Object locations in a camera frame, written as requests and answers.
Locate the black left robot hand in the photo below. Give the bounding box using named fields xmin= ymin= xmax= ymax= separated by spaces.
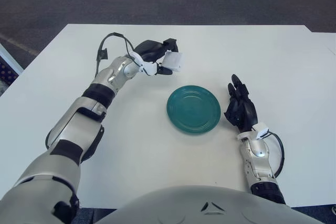
xmin=130 ymin=39 xmax=180 ymax=77

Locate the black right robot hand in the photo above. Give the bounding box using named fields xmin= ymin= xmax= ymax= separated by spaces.
xmin=224 ymin=74 xmax=258 ymax=133

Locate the white square charger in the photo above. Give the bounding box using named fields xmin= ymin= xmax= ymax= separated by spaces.
xmin=160 ymin=52 xmax=185 ymax=73

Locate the teal round plate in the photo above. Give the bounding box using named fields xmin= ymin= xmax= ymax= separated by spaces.
xmin=166 ymin=84 xmax=222 ymax=135

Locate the grey robot torso shell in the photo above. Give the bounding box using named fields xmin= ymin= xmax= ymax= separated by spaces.
xmin=96 ymin=185 xmax=326 ymax=224

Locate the white side table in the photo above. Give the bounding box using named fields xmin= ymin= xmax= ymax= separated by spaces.
xmin=311 ymin=31 xmax=336 ymax=51

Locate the blue patterned mat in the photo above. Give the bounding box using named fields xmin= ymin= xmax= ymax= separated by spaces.
xmin=0 ymin=58 xmax=19 ymax=96

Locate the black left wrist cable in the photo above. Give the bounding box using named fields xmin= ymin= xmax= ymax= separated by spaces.
xmin=94 ymin=33 xmax=137 ymax=78

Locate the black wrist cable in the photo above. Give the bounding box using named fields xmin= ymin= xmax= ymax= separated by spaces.
xmin=94 ymin=33 xmax=137 ymax=78
xmin=265 ymin=131 xmax=285 ymax=176

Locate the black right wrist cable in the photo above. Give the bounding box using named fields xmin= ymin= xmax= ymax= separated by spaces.
xmin=265 ymin=131 xmax=285 ymax=176

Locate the black left elbow cable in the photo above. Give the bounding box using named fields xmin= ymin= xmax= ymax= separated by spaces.
xmin=45 ymin=129 xmax=53 ymax=152

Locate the white frame rail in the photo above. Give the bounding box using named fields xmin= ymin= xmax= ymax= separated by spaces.
xmin=0 ymin=42 xmax=24 ymax=76

